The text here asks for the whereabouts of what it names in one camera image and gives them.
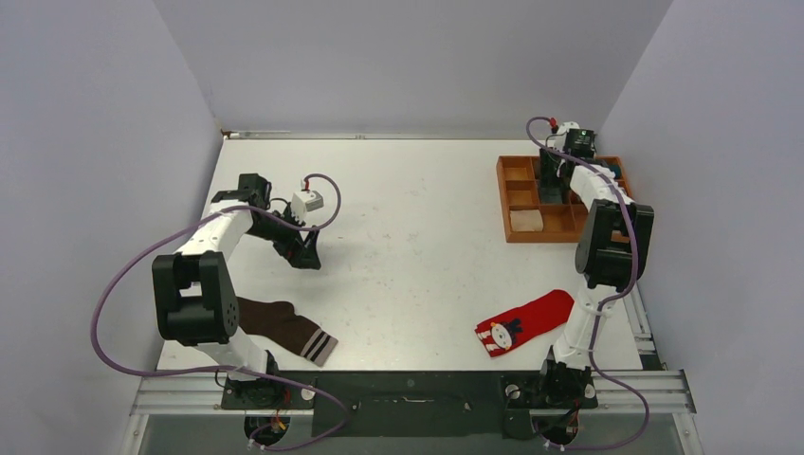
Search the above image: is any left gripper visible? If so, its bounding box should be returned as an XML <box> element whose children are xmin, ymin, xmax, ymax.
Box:
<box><xmin>246</xmin><ymin>204</ymin><xmax>320</xmax><ymax>269</ymax></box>

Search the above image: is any red patterned sock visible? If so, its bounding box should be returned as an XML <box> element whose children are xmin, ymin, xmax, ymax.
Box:
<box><xmin>474</xmin><ymin>289</ymin><xmax>575</xmax><ymax>358</ymax></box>

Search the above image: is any grey sock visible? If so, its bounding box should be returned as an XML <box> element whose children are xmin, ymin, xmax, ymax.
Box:
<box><xmin>538</xmin><ymin>186</ymin><xmax>564</xmax><ymax>205</ymax></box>

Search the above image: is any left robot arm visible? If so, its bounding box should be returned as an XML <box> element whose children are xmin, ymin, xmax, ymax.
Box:
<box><xmin>152</xmin><ymin>173</ymin><xmax>324</xmax><ymax>408</ymax></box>

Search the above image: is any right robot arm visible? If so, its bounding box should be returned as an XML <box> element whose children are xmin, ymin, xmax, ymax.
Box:
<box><xmin>540</xmin><ymin>122</ymin><xmax>654</xmax><ymax>370</ymax></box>

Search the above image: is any wooden compartment tray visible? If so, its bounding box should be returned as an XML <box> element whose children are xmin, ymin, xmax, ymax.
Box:
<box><xmin>496</xmin><ymin>155</ymin><xmax>634</xmax><ymax>244</ymax></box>

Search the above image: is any teal rolled sock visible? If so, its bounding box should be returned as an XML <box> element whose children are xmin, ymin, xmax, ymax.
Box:
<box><xmin>608</xmin><ymin>163</ymin><xmax>623</xmax><ymax>179</ymax></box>

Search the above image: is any brown striped sock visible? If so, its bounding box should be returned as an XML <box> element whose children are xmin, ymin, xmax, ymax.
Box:
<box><xmin>238</xmin><ymin>298</ymin><xmax>338</xmax><ymax>367</ymax></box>

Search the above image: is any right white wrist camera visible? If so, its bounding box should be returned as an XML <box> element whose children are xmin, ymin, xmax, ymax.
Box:
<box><xmin>545</xmin><ymin>121</ymin><xmax>580</xmax><ymax>150</ymax></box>

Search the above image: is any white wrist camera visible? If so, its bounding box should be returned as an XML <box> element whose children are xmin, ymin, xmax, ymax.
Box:
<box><xmin>290</xmin><ymin>190</ymin><xmax>324</xmax><ymax>217</ymax></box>
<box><xmin>545</xmin><ymin>121</ymin><xmax>580</xmax><ymax>150</ymax></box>

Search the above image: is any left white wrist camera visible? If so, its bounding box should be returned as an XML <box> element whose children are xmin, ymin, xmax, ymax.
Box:
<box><xmin>290</xmin><ymin>190</ymin><xmax>324</xmax><ymax>217</ymax></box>

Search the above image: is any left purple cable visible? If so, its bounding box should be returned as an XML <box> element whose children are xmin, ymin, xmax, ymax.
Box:
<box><xmin>90</xmin><ymin>173</ymin><xmax>351</xmax><ymax>453</ymax></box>

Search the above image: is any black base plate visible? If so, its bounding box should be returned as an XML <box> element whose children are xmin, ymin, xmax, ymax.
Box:
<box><xmin>220</xmin><ymin>371</ymin><xmax>598</xmax><ymax>445</ymax></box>

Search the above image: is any aluminium frame rail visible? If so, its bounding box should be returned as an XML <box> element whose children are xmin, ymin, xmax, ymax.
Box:
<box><xmin>130</xmin><ymin>371</ymin><xmax>695</xmax><ymax>416</ymax></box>

